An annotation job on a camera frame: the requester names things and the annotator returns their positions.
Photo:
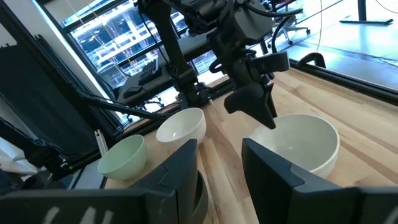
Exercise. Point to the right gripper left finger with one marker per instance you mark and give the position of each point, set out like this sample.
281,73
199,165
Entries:
177,186

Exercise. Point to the black keyboard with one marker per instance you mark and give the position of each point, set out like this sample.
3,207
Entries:
149,72

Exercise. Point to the black floor stand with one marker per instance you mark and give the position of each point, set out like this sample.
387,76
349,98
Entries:
362,9

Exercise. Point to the light green bowl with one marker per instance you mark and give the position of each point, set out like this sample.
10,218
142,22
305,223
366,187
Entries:
124,155

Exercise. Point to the large black panel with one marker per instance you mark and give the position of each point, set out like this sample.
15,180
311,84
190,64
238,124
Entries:
46,99

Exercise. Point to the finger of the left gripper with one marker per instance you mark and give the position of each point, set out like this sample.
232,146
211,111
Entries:
241,101
267,112

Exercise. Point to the large glass window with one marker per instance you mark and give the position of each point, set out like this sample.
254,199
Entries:
109,40

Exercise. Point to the office chair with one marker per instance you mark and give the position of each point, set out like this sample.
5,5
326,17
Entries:
292,29

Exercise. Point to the silver aluminium bracket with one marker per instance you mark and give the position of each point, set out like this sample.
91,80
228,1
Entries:
101,143

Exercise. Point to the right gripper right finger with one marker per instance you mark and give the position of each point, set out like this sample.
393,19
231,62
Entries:
280,193

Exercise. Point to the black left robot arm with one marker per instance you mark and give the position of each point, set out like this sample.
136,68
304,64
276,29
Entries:
168,37

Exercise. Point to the white bowl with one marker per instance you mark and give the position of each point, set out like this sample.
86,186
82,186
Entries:
298,140
182,124

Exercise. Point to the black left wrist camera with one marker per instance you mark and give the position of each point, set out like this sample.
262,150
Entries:
273,62

